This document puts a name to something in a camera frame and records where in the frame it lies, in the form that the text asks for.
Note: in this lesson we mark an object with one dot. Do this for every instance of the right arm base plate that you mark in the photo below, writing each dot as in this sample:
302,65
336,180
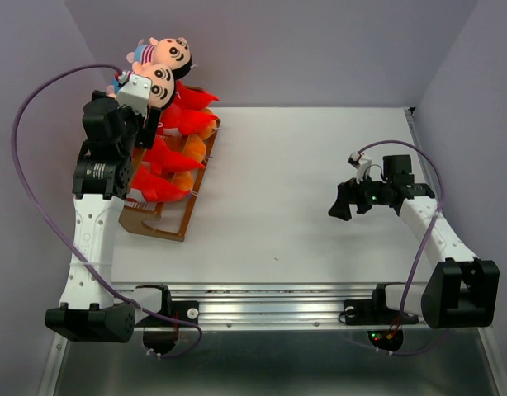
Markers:
364,312

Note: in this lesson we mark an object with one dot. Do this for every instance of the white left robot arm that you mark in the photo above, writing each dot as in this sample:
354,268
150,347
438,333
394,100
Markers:
90,309

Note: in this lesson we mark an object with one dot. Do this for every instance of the red shark plush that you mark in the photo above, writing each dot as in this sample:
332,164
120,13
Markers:
147,187
186,121
193,98
162,159

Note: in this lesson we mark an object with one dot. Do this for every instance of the orange shark plush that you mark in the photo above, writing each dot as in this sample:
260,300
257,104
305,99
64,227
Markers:
184,182
191,146
211,128

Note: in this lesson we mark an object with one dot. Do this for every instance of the wooden toy shelf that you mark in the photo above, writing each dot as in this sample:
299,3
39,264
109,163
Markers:
167,220

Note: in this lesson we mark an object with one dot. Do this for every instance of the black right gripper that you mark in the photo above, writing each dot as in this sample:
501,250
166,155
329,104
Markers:
348,191

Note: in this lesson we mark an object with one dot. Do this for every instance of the aluminium frame rail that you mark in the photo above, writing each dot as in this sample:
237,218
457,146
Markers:
254,307

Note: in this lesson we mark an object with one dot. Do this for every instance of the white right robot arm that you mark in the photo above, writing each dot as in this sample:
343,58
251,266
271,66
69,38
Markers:
462,289

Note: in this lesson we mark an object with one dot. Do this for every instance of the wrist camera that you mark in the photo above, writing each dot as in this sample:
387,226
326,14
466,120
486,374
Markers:
362,163
133,91

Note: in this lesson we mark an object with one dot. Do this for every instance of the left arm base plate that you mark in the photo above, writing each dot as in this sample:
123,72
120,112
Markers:
186,311

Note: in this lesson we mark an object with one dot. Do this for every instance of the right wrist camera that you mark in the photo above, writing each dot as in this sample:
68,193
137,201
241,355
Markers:
362,163

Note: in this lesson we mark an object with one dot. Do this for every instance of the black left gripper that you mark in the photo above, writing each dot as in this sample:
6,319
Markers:
146,127

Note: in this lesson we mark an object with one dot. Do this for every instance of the red shark plush back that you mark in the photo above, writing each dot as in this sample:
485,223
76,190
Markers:
147,187

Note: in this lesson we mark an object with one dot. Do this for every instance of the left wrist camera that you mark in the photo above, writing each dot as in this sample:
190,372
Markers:
133,91

